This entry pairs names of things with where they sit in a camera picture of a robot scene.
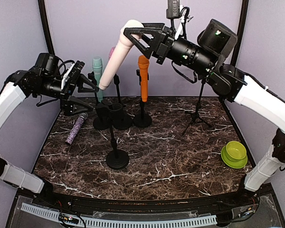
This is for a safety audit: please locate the black stand under pink microphone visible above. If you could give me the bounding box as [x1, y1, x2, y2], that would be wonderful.
[113, 74, 133, 130]

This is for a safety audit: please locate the white slotted cable duct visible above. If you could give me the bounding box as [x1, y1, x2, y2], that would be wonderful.
[20, 203, 217, 228]

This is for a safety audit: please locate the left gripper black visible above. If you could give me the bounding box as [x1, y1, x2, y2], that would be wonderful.
[34, 73, 99, 116]

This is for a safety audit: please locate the black tripod stand with shock mount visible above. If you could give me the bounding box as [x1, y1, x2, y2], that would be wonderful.
[181, 78, 213, 135]

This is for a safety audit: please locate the black corner post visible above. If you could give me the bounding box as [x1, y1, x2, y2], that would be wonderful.
[218, 0, 249, 102]
[38, 0, 68, 102]

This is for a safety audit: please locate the mint green microphone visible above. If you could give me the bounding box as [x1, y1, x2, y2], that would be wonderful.
[92, 56, 103, 102]

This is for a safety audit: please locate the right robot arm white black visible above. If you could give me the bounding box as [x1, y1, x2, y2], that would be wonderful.
[122, 19, 285, 206]

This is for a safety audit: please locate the black stand under mint microphone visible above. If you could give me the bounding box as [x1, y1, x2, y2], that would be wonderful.
[87, 72, 113, 131]

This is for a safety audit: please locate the black stand under orange microphone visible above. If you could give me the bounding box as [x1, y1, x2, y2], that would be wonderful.
[133, 69, 153, 128]

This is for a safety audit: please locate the left black corner post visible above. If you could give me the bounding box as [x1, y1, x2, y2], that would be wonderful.
[38, 0, 68, 102]

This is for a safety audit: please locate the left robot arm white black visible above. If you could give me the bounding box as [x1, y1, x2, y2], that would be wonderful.
[0, 53, 99, 207]

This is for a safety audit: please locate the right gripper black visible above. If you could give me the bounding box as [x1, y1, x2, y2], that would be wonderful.
[123, 21, 216, 75]

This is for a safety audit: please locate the black front rail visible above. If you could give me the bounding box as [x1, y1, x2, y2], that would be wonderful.
[14, 185, 274, 216]

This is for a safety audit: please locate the pink microphone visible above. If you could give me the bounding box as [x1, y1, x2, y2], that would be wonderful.
[108, 46, 116, 61]

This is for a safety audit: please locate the right black corner post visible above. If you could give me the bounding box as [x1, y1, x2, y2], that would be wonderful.
[218, 0, 249, 102]

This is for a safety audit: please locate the cream white microphone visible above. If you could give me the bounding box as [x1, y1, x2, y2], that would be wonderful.
[98, 19, 144, 90]

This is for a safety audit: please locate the orange microphone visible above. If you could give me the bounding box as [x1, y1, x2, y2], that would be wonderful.
[138, 55, 150, 102]

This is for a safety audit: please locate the glitter microphone with silver grille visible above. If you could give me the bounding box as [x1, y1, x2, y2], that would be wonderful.
[65, 113, 88, 145]

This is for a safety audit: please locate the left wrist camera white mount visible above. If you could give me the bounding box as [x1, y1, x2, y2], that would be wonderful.
[60, 60, 85, 90]

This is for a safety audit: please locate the green bowl on saucer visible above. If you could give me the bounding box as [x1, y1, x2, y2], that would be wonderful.
[221, 141, 248, 169]

